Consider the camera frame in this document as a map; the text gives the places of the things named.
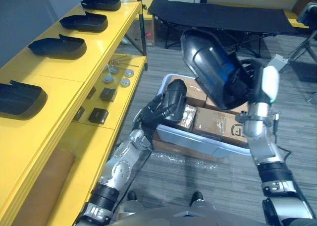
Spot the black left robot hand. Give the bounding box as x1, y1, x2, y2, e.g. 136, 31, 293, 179
133, 94, 179, 135

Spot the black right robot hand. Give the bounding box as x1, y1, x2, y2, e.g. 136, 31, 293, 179
230, 58, 281, 105

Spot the small black plastic housing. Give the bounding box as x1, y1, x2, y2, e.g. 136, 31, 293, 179
160, 79, 188, 124

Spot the large black plastic housing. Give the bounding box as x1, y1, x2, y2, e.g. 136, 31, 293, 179
180, 28, 251, 111

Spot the yellow metal shelf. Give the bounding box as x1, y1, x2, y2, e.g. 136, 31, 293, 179
0, 0, 154, 226

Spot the white electrical box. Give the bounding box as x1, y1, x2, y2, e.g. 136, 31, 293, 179
267, 54, 289, 73

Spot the plastic wrapped cardboard box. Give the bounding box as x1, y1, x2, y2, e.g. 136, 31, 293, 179
176, 104, 198, 133

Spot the small black box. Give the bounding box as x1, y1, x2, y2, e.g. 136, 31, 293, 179
100, 87, 118, 103
74, 106, 86, 121
88, 108, 110, 125
86, 86, 98, 100

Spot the grey plastic bin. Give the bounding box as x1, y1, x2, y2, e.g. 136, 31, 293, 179
151, 73, 252, 159

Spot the clear plastic wrap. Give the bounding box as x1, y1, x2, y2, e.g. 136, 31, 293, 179
150, 150, 219, 171

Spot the printed brown cardboard box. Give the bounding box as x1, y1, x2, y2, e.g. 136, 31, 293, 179
192, 107, 249, 147

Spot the cardboard box with red print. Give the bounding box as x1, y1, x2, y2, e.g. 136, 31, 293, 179
144, 18, 156, 48

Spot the black folding cot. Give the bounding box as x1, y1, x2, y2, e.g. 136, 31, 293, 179
147, 0, 301, 57

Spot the dark right robot foot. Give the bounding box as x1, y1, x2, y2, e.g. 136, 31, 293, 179
189, 191, 204, 207

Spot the silver robot torso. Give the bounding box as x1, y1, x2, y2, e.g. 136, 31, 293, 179
110, 200, 273, 226

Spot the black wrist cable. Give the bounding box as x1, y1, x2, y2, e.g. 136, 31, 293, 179
270, 111, 293, 160

